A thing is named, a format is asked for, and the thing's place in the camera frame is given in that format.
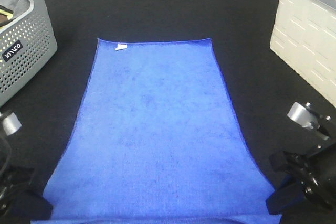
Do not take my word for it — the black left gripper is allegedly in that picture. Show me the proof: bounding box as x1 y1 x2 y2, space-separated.
1 136 53 221

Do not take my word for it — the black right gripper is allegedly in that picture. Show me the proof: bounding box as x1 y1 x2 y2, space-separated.
266 119 335 215

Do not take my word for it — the blue microfibre towel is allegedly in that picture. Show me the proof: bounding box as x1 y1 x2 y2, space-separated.
44 39 281 223

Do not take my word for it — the white plastic storage bin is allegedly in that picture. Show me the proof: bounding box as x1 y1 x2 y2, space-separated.
270 0 335 105

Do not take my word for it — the grey perforated laundry basket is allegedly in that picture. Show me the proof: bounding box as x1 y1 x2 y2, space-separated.
1 0 57 105

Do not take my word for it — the grey cloth in basket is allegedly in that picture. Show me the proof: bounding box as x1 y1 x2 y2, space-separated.
1 0 30 18

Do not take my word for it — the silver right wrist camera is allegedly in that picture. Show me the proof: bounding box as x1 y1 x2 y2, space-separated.
287 102 335 141

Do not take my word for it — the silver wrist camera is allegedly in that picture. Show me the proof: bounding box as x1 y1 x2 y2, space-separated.
1 111 22 136
287 102 335 141

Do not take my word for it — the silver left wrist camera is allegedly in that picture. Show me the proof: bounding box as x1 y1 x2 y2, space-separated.
1 111 22 136

